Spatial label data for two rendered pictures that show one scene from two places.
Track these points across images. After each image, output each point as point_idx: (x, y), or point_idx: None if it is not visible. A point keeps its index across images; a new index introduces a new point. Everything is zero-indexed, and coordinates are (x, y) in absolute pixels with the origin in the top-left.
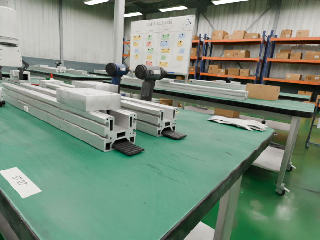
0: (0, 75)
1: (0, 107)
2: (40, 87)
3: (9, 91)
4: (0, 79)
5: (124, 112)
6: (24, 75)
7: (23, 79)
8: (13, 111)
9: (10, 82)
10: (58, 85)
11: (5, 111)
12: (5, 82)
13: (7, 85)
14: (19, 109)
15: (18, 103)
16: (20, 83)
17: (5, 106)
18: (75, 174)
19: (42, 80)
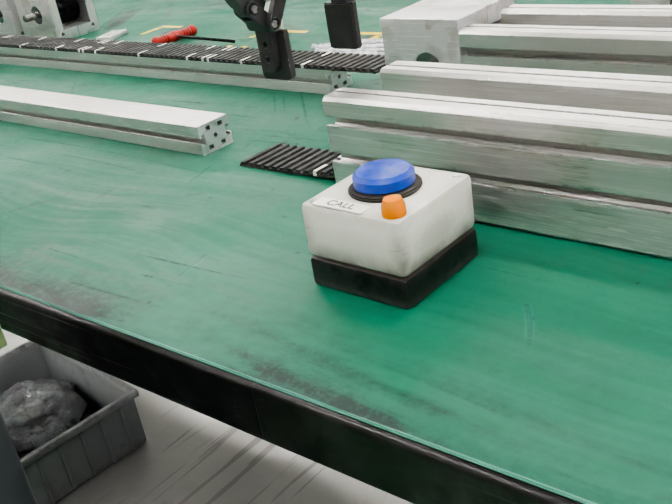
0: (285, 54)
1: (485, 264)
2: (618, 74)
3: (447, 146)
4: (290, 76)
5: None
6: (67, 2)
7: (65, 22)
8: (619, 277)
9: (69, 57)
10: (583, 28)
11: (586, 289)
12: (26, 59)
13: (412, 113)
14: (598, 248)
15: (582, 215)
16: (386, 69)
17: (484, 247)
18: None
19: (405, 15)
